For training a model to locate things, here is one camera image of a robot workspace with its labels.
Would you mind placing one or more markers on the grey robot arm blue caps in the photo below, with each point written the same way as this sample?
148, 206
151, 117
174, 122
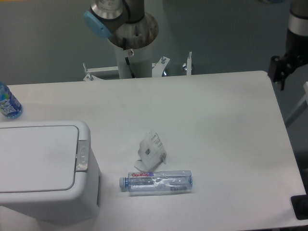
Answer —
105, 17

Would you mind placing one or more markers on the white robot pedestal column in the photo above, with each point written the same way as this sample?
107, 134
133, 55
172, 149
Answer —
133, 47

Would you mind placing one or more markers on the crumpled white plastic pouch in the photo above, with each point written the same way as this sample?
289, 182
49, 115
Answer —
151, 153

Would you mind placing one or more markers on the blue labelled drink bottle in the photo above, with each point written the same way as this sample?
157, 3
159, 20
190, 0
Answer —
10, 107

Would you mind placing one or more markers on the black clamp at table edge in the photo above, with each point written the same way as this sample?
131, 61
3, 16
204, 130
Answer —
300, 206

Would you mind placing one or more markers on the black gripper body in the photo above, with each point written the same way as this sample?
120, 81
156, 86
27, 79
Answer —
296, 50

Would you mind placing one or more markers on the white metal base frame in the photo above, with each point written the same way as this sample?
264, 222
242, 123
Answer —
159, 69

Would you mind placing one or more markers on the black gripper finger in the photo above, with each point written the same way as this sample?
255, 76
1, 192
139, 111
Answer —
276, 71

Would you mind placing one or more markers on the clear empty plastic water bottle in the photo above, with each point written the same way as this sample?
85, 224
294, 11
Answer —
157, 183

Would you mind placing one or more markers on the white frame at right edge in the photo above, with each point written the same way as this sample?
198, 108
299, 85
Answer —
299, 108

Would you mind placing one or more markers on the white push-button trash can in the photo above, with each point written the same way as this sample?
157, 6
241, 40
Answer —
48, 170

